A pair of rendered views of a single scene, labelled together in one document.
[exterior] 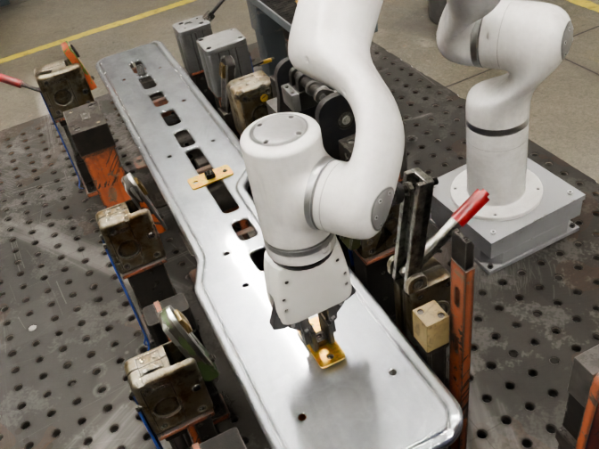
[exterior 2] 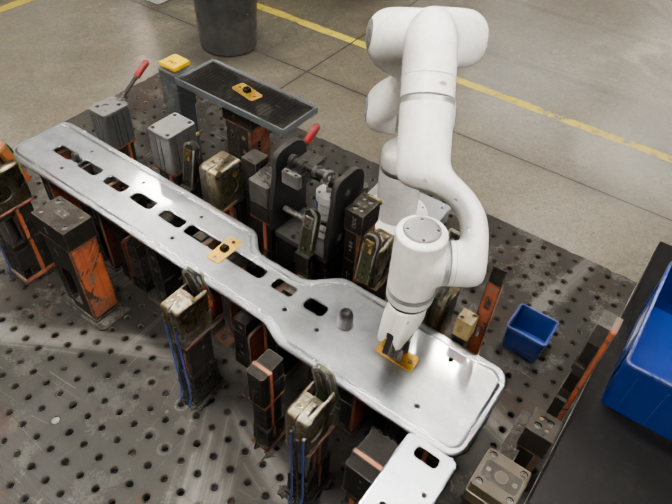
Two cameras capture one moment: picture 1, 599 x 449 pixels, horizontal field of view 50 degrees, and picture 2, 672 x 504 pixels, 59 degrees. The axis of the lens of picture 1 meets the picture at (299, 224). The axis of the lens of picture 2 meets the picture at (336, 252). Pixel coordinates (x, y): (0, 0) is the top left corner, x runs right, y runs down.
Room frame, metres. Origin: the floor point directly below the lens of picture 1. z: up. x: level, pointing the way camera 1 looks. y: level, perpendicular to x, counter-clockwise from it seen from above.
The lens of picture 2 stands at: (0.11, 0.53, 1.99)
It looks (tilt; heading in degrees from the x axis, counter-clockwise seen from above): 46 degrees down; 322
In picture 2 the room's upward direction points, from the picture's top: 4 degrees clockwise
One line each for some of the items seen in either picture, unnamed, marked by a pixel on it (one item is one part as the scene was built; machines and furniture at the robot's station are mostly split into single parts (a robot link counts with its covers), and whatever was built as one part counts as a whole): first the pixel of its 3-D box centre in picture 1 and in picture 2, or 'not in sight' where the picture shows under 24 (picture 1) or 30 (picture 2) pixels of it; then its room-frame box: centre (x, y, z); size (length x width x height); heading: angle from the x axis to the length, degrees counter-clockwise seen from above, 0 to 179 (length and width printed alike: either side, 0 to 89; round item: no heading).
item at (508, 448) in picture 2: not in sight; (497, 473); (0.31, -0.07, 0.85); 0.12 x 0.03 x 0.30; 108
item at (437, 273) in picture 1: (424, 351); (428, 340); (0.62, -0.15, 0.88); 0.07 x 0.06 x 0.35; 108
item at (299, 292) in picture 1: (307, 273); (405, 312); (0.57, 0.00, 1.14); 0.10 x 0.07 x 0.11; 108
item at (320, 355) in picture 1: (319, 338); (397, 353); (0.57, 0.00, 1.01); 0.08 x 0.04 x 0.01; 18
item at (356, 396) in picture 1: (203, 175); (216, 249); (1.03, 0.16, 1.00); 1.38 x 0.22 x 0.02; 18
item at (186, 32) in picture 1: (208, 85); (121, 158); (1.62, 0.18, 0.88); 0.11 x 0.10 x 0.36; 108
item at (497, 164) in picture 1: (496, 157); (398, 191); (1.06, -0.42, 0.88); 0.19 x 0.19 x 0.18
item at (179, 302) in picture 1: (189, 368); (268, 404); (0.70, 0.23, 0.84); 0.11 x 0.08 x 0.29; 108
